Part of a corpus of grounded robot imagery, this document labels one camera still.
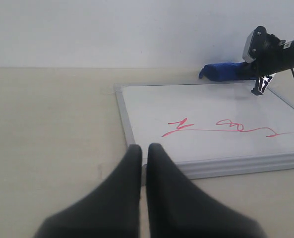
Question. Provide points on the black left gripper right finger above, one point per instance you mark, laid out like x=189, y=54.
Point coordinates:
x=177, y=208

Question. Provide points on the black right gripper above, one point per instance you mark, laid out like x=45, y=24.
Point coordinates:
x=267, y=50

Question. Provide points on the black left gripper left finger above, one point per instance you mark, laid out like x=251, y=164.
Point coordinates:
x=109, y=211

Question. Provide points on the blue cloth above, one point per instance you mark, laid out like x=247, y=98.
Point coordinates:
x=228, y=71

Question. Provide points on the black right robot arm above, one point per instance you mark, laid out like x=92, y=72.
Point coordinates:
x=288, y=58

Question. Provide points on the white board with aluminium frame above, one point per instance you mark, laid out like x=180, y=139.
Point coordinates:
x=210, y=129

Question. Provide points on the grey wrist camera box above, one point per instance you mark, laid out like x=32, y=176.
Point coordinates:
x=246, y=55

